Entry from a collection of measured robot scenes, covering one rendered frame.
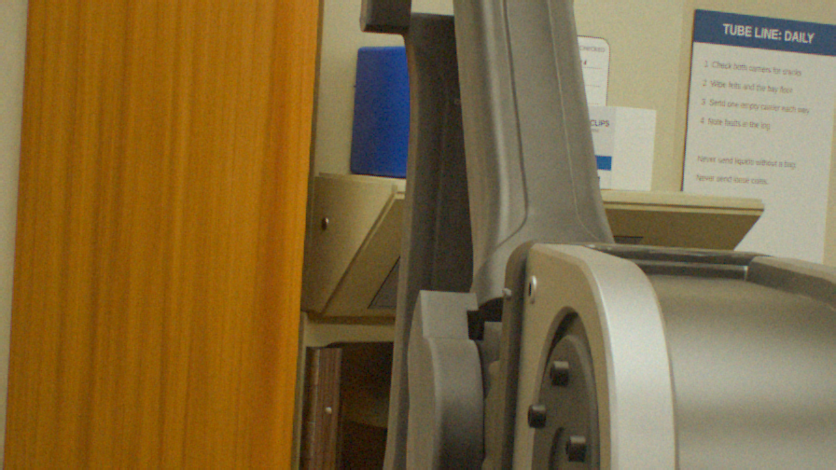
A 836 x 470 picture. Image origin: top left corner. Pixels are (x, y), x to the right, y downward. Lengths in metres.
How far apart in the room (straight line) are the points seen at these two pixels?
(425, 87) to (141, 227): 0.47
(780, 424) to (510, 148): 0.33
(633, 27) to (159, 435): 0.48
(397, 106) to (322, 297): 0.15
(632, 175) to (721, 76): 0.72
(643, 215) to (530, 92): 0.58
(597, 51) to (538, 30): 0.65
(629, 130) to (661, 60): 0.14
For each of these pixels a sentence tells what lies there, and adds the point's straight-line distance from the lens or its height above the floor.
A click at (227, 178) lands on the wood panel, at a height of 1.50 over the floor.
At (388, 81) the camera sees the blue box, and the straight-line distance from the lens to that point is 1.30.
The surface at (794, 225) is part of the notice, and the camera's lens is 2.17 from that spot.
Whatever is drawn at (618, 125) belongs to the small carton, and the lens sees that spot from 1.37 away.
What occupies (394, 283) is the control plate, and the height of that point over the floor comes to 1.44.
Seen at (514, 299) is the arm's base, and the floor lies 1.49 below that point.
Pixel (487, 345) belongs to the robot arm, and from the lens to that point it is 0.66.
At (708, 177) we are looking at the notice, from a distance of 2.09.
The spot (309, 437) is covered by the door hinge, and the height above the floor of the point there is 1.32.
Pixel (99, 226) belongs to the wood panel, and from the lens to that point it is 1.49.
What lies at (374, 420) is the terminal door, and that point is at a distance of 1.37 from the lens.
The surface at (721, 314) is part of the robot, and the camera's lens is 0.48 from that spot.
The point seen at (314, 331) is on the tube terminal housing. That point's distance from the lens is 1.35.
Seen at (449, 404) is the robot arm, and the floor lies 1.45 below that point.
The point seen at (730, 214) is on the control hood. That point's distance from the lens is 1.40.
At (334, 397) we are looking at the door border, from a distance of 1.35.
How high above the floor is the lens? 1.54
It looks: 3 degrees down
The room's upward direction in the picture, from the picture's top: 4 degrees clockwise
